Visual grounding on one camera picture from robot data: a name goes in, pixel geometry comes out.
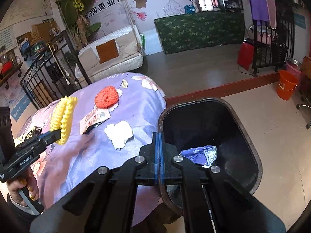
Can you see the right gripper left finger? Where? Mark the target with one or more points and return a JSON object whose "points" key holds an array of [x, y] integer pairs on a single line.
{"points": [[140, 170]]}

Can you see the yellow foam fruit net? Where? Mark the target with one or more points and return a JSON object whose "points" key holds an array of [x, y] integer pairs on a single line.
{"points": [[62, 118]]}

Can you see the orange plastic bucket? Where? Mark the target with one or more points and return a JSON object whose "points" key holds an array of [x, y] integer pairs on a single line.
{"points": [[286, 85]]}

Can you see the orange brown cushion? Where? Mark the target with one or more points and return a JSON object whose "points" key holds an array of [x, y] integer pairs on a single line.
{"points": [[107, 51]]}

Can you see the black metal railing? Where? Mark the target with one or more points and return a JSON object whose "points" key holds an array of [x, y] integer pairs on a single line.
{"points": [[55, 72]]}

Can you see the black metal rack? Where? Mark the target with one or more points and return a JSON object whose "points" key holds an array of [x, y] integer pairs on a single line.
{"points": [[273, 46]]}

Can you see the orange foam fruit net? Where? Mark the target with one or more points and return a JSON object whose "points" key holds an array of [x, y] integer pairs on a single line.
{"points": [[107, 97]]}

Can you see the purple plastic wrapper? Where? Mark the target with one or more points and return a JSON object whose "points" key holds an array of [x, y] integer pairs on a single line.
{"points": [[204, 156]]}

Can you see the green patterned mattress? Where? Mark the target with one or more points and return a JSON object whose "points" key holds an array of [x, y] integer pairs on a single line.
{"points": [[194, 31]]}

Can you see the left hand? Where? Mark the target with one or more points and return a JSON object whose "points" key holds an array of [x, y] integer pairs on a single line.
{"points": [[26, 180]]}

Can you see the black trash bin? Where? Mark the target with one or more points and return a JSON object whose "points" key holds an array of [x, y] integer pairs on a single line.
{"points": [[213, 122]]}

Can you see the purple towel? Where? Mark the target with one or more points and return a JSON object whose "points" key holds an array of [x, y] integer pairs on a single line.
{"points": [[259, 10]]}

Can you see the pink towel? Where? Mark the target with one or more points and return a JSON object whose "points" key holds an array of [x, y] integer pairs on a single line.
{"points": [[272, 15]]}

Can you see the wooden wall shelf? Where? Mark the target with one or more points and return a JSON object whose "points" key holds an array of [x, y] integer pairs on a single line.
{"points": [[16, 69]]}

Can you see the pink snack packet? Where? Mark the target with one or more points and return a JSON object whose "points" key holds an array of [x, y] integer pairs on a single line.
{"points": [[94, 117]]}

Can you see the purple floral bed sheet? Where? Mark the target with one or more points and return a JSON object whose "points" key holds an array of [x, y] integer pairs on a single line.
{"points": [[60, 168]]}

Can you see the white wicker swing sofa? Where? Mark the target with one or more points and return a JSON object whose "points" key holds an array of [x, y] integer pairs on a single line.
{"points": [[130, 57]]}

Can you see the red bag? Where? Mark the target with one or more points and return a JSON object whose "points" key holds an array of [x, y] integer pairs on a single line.
{"points": [[245, 55]]}

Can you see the white crumpled tissue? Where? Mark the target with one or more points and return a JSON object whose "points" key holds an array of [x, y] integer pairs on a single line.
{"points": [[119, 133]]}

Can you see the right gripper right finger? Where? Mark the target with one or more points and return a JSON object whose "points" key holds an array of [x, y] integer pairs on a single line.
{"points": [[177, 170]]}

